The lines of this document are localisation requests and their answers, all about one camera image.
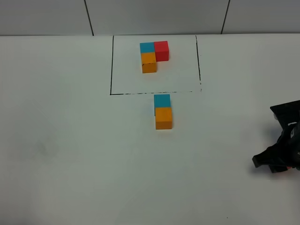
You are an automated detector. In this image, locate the red template block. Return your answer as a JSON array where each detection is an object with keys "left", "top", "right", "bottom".
[{"left": 154, "top": 41, "right": 169, "bottom": 62}]

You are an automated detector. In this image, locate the blue template block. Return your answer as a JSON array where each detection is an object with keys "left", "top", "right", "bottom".
[{"left": 140, "top": 42, "right": 155, "bottom": 53}]

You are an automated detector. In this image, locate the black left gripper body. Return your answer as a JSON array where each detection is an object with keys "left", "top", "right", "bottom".
[{"left": 252, "top": 101, "right": 300, "bottom": 173}]

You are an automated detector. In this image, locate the orange template block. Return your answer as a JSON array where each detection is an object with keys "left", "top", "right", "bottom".
[{"left": 141, "top": 52, "right": 157, "bottom": 73}]

